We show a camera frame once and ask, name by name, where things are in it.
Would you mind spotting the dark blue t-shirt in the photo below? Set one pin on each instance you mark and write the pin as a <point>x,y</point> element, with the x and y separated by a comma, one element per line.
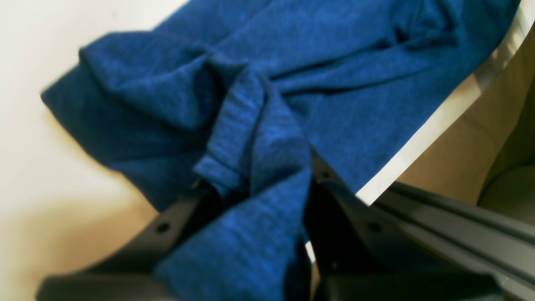
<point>239,92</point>

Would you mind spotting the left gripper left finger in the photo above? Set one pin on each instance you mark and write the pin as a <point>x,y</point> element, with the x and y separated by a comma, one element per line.
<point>127,274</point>

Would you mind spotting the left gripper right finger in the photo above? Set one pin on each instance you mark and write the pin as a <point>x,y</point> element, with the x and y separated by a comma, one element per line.
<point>362,256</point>

